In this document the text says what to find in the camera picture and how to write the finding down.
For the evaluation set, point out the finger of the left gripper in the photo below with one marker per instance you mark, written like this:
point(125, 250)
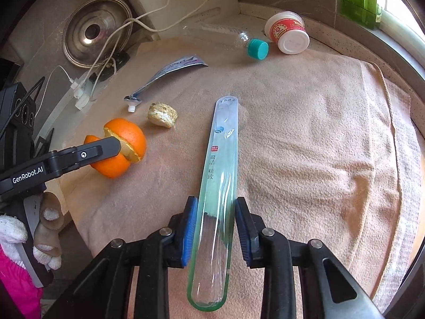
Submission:
point(73, 158)

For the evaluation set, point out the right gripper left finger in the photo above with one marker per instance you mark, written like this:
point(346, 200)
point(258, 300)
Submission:
point(188, 223)

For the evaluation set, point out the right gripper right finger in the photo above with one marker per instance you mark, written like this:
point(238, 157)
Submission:
point(248, 234)

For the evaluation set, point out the clear toothbrush case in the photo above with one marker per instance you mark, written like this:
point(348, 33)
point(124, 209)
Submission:
point(210, 262)

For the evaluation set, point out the orange peel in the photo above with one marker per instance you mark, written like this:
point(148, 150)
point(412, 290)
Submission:
point(133, 148)

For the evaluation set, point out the blue white toothpaste tube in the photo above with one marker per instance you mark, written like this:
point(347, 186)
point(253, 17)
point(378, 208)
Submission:
point(134, 99)

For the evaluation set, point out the corn cob piece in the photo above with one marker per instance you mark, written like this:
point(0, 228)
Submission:
point(162, 115)

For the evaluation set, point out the clear bottle teal cap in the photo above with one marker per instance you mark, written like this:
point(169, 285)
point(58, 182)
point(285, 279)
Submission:
point(230, 36)

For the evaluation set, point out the red white yogurt cup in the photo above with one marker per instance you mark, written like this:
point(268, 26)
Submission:
point(287, 30)

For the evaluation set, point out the pink left sleeve forearm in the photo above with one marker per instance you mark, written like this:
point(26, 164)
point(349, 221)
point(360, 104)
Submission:
point(19, 289)

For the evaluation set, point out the white gloved left hand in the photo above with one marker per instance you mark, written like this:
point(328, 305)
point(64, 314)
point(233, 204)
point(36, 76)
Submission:
point(47, 248)

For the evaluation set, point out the white power strip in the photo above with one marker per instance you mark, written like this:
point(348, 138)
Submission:
point(82, 92)

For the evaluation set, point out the beige towel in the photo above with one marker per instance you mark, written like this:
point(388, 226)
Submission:
point(327, 150)

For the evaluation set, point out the black lid stand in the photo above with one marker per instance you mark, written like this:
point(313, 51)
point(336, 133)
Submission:
point(117, 61)

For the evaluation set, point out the steel pot lid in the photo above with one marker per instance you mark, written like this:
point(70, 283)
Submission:
point(92, 30)

